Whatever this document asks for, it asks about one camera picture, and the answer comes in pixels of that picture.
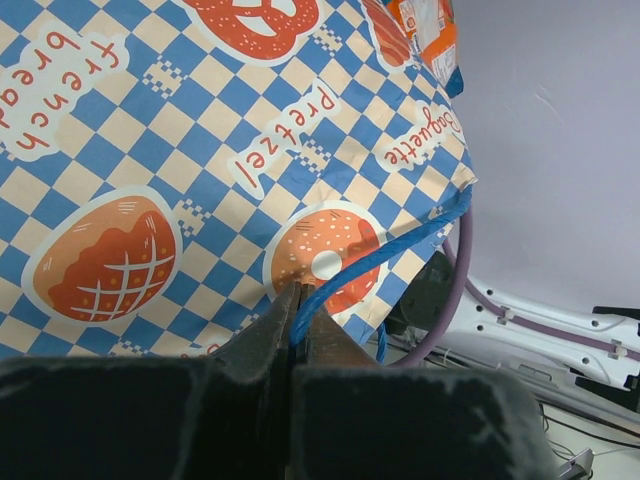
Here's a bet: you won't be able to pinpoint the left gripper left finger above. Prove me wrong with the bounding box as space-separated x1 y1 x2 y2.
1 284 300 479

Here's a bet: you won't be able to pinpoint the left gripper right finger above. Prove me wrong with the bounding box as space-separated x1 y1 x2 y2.
289 307 555 479

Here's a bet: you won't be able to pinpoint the blue checkered paper bag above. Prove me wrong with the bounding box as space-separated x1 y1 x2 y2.
1 1 476 358

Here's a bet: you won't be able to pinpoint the blue gummy snack bag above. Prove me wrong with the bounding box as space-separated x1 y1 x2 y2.
445 67 464 99

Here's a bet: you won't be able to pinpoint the orange Fox's candy pack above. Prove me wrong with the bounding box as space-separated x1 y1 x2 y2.
386 0 458 86

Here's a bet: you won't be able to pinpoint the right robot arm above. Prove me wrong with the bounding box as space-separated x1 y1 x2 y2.
445 281 639 413

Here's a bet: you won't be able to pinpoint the loose cables under table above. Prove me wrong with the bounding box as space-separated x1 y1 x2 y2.
537 399 640 461

